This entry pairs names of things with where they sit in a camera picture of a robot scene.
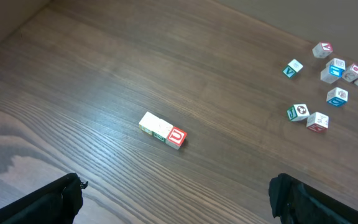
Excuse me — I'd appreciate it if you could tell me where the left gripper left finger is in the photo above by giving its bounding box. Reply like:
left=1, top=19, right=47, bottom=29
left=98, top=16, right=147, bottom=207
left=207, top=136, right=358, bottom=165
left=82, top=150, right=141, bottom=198
left=0, top=173, right=88, bottom=224

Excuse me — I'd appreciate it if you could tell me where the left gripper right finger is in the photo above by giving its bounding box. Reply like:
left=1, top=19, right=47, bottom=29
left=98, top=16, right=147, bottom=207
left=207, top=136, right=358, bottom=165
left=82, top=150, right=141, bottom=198
left=268, top=173, right=358, bottom=224

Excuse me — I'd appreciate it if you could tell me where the blue letter P block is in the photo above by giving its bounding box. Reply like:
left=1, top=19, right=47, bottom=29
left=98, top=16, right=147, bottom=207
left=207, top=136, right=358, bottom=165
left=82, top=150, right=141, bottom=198
left=139, top=112, right=160, bottom=135

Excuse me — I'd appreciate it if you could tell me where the red letter M block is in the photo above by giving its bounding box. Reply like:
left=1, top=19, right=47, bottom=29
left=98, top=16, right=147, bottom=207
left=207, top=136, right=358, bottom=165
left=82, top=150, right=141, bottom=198
left=153, top=119, right=173, bottom=142

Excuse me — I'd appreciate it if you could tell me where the red sided picture block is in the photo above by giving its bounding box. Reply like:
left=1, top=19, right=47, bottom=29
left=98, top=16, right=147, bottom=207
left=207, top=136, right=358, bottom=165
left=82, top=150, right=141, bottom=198
left=165, top=126, right=187, bottom=150

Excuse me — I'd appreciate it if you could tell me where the red sided block bottom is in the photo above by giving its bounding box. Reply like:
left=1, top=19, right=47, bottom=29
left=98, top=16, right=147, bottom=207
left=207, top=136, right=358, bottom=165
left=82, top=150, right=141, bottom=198
left=306, top=112, right=329, bottom=133

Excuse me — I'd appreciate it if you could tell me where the brown picture block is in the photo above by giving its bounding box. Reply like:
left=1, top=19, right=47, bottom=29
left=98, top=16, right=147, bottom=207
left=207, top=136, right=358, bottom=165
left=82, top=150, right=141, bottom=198
left=287, top=104, right=310, bottom=121

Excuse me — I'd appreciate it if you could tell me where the orange picture blue block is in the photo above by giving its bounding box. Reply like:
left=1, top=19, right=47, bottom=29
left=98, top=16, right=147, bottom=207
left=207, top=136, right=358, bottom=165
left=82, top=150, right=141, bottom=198
left=326, top=87, right=349, bottom=107

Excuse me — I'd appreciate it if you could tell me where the green sided block left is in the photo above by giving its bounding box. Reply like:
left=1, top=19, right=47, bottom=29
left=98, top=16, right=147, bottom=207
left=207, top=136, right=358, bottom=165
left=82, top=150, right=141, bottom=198
left=282, top=59, right=303, bottom=78

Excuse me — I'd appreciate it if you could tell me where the red number nine block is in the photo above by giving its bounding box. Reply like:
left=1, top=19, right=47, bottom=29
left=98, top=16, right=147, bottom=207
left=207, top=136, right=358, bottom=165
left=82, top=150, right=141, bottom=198
left=341, top=63, right=358, bottom=83

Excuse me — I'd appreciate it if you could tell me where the tan picture block top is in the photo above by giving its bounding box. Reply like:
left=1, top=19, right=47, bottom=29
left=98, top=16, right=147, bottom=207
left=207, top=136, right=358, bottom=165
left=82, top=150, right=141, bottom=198
left=326, top=58, right=346, bottom=70

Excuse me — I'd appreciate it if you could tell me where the red letter block top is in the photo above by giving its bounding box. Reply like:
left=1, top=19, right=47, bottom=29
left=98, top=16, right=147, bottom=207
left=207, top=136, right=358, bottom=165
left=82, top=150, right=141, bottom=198
left=312, top=42, right=333, bottom=58

